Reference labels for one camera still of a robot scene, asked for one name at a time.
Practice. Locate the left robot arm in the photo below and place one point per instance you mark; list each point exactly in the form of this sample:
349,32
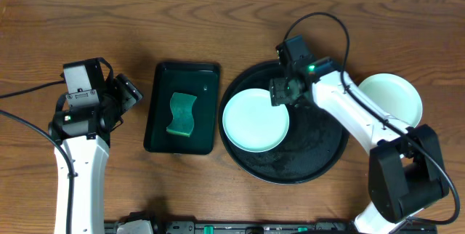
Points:
83,137

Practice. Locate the black rectangular tray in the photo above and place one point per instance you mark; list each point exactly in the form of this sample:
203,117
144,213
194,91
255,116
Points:
198,79

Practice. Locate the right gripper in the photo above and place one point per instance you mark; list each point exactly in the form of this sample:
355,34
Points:
277,94

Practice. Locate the light green plate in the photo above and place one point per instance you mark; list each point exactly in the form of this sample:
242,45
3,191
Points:
252,123
395,95

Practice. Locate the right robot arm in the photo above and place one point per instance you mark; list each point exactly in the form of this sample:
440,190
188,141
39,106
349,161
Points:
406,172

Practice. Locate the green sponge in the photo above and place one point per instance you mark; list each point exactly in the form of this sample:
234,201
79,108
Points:
181,106

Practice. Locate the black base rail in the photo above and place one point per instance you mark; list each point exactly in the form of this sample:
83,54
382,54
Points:
146,222

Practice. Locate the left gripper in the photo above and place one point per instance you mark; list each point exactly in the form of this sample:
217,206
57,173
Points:
128,90

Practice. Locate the round black tray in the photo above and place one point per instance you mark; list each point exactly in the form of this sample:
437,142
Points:
314,143

